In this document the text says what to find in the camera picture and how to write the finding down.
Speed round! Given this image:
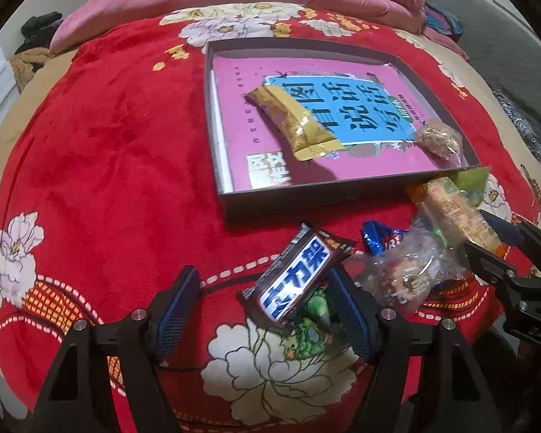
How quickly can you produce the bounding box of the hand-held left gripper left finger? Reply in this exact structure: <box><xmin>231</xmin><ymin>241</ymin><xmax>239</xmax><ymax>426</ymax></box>
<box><xmin>31</xmin><ymin>267</ymin><xmax>202</xmax><ymax>433</ymax></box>

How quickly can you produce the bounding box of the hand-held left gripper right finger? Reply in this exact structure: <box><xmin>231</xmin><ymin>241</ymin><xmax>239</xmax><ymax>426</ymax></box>
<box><xmin>327</xmin><ymin>265</ymin><xmax>501</xmax><ymax>433</ymax></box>

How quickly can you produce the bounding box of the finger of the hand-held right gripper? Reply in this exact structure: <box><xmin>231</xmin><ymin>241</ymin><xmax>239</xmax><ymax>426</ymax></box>
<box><xmin>478</xmin><ymin>210</ymin><xmax>530</xmax><ymax>246</ymax></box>
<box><xmin>463</xmin><ymin>241</ymin><xmax>519</xmax><ymax>283</ymax></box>

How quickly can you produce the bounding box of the black green pea packet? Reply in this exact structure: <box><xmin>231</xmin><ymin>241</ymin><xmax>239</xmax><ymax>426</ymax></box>
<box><xmin>280</xmin><ymin>289</ymin><xmax>350</xmax><ymax>362</ymax></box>

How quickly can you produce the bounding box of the orange cracker packet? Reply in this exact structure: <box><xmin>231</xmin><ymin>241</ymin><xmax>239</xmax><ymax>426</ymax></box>
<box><xmin>406</xmin><ymin>177</ymin><xmax>508</xmax><ymax>255</ymax></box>

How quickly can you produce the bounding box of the light green snack packet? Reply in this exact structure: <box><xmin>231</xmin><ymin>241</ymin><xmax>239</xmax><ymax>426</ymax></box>
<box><xmin>451</xmin><ymin>167</ymin><xmax>492</xmax><ymax>206</ymax></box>

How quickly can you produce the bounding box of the black chocolate bar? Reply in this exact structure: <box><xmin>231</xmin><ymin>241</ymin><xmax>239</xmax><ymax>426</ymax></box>
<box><xmin>239</xmin><ymin>223</ymin><xmax>355</xmax><ymax>325</ymax></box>

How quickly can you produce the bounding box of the clear plastic snack packet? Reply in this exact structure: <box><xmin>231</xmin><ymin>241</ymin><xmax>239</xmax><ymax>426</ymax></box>
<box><xmin>343</xmin><ymin>216</ymin><xmax>470</xmax><ymax>319</ymax></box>

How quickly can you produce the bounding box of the small clear-wrapped snack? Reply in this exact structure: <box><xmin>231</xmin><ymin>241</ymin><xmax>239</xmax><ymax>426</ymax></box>
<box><xmin>414</xmin><ymin>122</ymin><xmax>464</xmax><ymax>161</ymax></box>

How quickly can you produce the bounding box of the shallow dark grey box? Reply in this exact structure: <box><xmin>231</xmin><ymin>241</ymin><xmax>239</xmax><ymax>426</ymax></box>
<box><xmin>204</xmin><ymin>37</ymin><xmax>481</xmax><ymax>222</ymax></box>

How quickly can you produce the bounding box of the blue snack packet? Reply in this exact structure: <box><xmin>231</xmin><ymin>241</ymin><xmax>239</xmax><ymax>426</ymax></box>
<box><xmin>361</xmin><ymin>220</ymin><xmax>409</xmax><ymax>258</ymax></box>

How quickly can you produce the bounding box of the silver patterned bag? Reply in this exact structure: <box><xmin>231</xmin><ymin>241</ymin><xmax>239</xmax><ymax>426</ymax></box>
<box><xmin>493</xmin><ymin>88</ymin><xmax>541</xmax><ymax>154</ymax></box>

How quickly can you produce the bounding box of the red floral blanket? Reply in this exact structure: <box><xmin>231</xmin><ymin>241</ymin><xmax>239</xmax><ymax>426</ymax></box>
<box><xmin>0</xmin><ymin>2</ymin><xmax>541</xmax><ymax>433</ymax></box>

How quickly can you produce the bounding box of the grey floor mat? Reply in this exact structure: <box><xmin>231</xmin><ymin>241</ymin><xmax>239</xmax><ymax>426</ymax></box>
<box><xmin>406</xmin><ymin>0</ymin><xmax>541</xmax><ymax>145</ymax></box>

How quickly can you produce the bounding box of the gold snack packet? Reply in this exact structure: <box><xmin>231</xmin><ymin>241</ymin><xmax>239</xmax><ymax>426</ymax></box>
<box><xmin>245</xmin><ymin>85</ymin><xmax>343</xmax><ymax>162</ymax></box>

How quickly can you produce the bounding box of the pink book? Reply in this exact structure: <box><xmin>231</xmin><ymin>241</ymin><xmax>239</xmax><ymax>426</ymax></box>
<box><xmin>210</xmin><ymin>56</ymin><xmax>467</xmax><ymax>190</ymax></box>

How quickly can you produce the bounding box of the blue purple cloth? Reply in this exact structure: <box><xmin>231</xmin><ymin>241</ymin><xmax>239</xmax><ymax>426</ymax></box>
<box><xmin>424</xmin><ymin>2</ymin><xmax>463</xmax><ymax>40</ymax></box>

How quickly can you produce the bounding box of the brown plush blanket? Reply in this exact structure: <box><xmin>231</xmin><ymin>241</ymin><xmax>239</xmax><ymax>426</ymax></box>
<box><xmin>9</xmin><ymin>47</ymin><xmax>55</xmax><ymax>92</ymax></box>

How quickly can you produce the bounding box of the dark clothes pile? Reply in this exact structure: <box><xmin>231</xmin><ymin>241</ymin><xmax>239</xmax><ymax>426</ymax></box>
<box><xmin>20</xmin><ymin>11</ymin><xmax>64</xmax><ymax>40</ymax></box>

